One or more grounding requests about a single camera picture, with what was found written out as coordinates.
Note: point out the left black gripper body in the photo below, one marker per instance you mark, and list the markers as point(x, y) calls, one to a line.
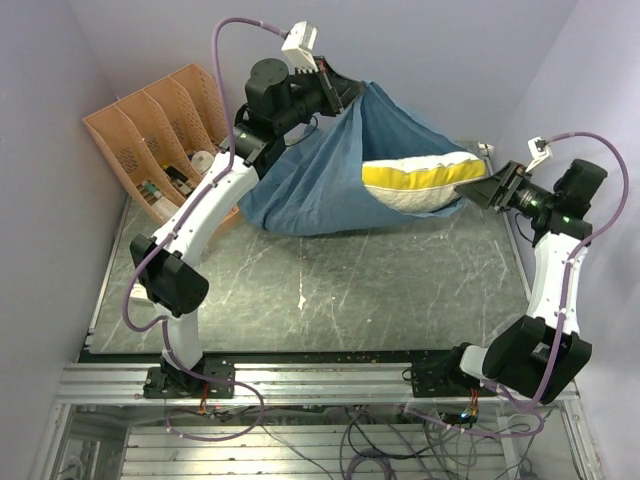
point(315, 97)

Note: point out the aluminium frame rail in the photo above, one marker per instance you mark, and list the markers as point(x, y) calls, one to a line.
point(279, 384)

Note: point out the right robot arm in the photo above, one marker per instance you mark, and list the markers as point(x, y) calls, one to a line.
point(542, 352)

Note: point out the blue pillowcase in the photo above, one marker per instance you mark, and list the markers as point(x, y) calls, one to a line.
point(315, 187)

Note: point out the white lotion bottle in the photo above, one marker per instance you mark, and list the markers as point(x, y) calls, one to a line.
point(201, 161)

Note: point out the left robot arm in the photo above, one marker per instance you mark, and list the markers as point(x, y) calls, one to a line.
point(278, 99)

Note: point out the orange plastic file organizer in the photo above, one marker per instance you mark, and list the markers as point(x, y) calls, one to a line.
point(161, 124)

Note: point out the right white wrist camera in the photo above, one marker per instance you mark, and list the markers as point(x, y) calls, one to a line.
point(540, 152)

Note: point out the white pillow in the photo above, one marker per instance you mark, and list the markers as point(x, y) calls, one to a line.
point(421, 184)

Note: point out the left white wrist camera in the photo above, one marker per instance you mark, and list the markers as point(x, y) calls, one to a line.
point(298, 47)

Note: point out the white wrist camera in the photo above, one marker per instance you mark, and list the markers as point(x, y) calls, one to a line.
point(540, 152)
point(298, 47)

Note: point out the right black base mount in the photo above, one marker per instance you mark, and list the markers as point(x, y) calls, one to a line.
point(437, 374)

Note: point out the small white plastic piece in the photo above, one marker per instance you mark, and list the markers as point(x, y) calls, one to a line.
point(139, 294)

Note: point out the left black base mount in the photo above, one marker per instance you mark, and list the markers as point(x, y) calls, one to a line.
point(167, 382)

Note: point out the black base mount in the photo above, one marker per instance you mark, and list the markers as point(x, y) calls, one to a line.
point(437, 374)
point(167, 382)

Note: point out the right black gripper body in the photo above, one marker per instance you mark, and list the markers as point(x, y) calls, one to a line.
point(518, 175)

